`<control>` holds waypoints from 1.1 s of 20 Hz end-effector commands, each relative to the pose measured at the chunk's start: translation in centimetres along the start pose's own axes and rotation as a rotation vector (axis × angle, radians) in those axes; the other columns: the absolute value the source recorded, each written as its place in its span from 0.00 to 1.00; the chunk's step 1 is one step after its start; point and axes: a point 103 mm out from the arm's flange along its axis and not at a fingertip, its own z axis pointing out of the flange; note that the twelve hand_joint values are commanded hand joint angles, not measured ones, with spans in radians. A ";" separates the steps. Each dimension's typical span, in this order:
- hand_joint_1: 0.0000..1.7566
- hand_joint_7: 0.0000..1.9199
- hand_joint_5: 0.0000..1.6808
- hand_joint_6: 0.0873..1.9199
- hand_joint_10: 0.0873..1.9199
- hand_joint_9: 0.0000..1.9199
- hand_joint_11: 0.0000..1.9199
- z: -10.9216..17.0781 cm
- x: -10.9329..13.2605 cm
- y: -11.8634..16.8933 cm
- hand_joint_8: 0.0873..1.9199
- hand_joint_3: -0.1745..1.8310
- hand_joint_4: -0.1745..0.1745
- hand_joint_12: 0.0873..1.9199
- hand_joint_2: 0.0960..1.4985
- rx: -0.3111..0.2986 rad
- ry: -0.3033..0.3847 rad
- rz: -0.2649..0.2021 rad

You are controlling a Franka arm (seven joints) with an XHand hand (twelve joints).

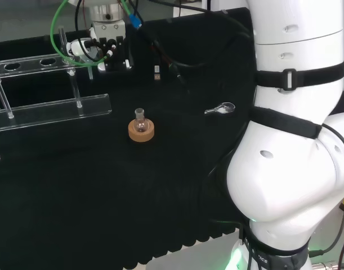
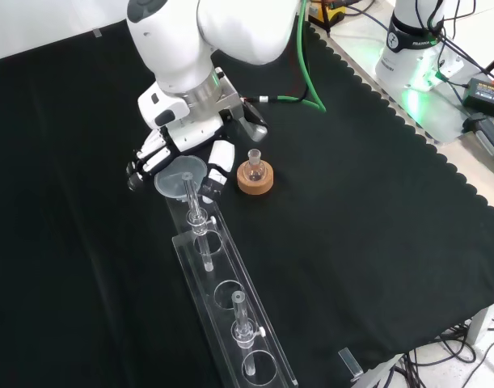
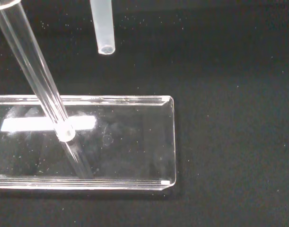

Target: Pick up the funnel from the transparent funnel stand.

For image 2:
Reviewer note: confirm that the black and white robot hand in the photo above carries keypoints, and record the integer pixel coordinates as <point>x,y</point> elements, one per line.
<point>190,131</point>

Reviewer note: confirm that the clear plastic funnel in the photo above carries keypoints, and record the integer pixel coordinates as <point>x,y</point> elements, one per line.
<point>170,180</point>

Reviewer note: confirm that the clear acrylic funnel stand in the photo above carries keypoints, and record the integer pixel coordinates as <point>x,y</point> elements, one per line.
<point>226,275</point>

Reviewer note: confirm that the glass round-bottom flask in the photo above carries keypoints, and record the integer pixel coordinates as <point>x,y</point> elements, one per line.
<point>255,169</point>

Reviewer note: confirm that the black bench cloth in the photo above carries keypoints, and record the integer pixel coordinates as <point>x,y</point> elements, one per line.
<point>351,210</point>

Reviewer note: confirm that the yellow stop button box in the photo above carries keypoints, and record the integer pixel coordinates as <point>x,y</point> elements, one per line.
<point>331,14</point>

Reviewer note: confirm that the pale board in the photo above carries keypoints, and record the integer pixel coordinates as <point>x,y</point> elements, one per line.
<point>36,24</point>

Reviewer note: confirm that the silver mounting plate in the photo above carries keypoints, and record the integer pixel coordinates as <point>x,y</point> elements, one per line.
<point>432,117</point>

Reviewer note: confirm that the black power adapter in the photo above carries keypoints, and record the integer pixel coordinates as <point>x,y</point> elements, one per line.
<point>483,95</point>

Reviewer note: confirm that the black grey power plug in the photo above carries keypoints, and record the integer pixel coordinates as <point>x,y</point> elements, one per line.
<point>487,137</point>

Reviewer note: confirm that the white table leg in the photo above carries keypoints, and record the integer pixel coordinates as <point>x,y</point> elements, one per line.
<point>487,319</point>

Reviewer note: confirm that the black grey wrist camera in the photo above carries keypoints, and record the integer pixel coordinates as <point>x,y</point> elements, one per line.
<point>256,127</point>

